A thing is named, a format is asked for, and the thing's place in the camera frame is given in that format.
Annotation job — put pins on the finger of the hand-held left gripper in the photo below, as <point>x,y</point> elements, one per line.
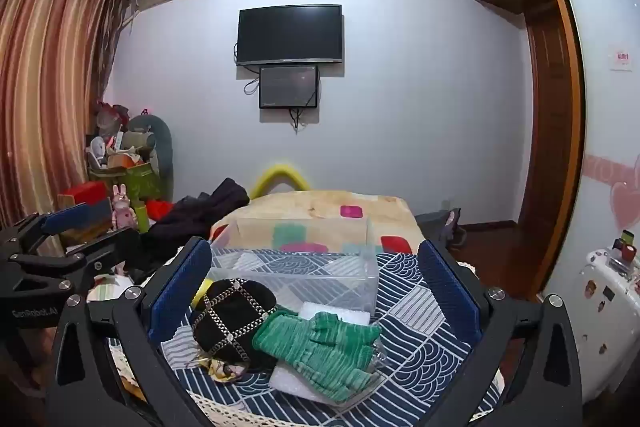
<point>75,214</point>
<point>115,247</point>

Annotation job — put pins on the yellow foam arch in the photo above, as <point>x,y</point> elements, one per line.
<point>280,167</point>

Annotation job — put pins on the blue wave patterned cloth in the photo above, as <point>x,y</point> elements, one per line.
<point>425,357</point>

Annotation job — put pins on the white foam sheet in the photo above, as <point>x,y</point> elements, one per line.
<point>330,311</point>

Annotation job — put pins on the red label wall sticker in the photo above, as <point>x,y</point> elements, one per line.
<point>621,58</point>

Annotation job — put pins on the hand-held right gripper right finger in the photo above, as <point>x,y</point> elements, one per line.
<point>450,294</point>

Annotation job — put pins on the green knitted glove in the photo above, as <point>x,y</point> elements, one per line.
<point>310,347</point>

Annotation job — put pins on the black clothing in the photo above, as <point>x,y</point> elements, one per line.
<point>200,212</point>

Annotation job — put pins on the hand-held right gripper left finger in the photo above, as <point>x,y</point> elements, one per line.
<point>177,292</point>

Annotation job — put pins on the yellow blanket with coloured squares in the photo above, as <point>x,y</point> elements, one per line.
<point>310,207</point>

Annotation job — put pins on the dark bag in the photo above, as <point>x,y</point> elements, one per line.
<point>440,224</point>

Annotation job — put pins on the white cabinet with stickers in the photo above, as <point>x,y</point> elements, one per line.
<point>595,317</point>

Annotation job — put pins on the yellow patterned scarf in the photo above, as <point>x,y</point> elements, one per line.
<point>220,369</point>

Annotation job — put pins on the striped brown curtain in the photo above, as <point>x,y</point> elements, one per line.
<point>50,82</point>

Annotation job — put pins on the grey curved pillow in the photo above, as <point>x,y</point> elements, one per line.
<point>162,142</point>

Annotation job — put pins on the red box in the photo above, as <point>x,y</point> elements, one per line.
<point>85,193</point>

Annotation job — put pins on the red cloth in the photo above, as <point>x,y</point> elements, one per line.
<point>160,209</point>

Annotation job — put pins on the pink bunny toy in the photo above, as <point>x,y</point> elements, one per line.
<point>122,209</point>

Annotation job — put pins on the green box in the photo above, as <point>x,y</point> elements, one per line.
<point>140,182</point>

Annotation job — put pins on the clear plastic box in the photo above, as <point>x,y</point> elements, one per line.
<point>300,277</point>

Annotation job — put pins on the small black wall monitor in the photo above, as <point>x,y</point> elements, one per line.
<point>289,87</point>

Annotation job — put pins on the black wall television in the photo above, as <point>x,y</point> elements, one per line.
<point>290,34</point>

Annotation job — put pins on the pile of toys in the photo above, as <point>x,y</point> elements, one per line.
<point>112,142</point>

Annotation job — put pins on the frosted sliding door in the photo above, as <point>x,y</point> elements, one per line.
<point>600,117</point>

